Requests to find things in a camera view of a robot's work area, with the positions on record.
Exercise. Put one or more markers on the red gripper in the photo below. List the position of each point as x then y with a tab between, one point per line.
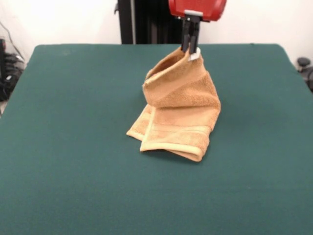
195	6

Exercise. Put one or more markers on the dark green table cloth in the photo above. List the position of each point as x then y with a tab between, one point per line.
73	171

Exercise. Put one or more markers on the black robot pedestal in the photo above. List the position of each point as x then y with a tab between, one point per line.
146	22

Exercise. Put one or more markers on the tan terry towel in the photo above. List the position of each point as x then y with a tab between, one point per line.
181	117

